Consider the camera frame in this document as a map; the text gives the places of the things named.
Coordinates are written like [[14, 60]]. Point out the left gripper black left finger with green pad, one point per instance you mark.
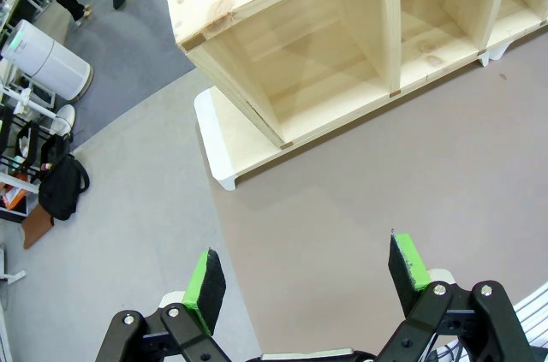
[[203, 289]]

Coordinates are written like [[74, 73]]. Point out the black metal rack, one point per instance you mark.
[[25, 144]]

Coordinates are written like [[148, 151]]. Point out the white floor stand foot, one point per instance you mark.
[[10, 274]]

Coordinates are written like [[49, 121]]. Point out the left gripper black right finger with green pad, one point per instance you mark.
[[432, 315]]

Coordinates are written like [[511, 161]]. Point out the white desk frame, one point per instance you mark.
[[25, 99]]

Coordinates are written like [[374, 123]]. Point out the black backpack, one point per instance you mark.
[[62, 188]]

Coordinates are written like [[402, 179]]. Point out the orange box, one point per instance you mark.
[[12, 199]]

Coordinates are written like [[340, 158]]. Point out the white ribbed panel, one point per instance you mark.
[[533, 315]]

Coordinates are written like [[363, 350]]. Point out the brown wooden board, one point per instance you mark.
[[36, 225]]

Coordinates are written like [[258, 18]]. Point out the white cylindrical air purifier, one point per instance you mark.
[[47, 60]]

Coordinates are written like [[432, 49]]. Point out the pine wood cubby shelf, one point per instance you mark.
[[325, 49]]

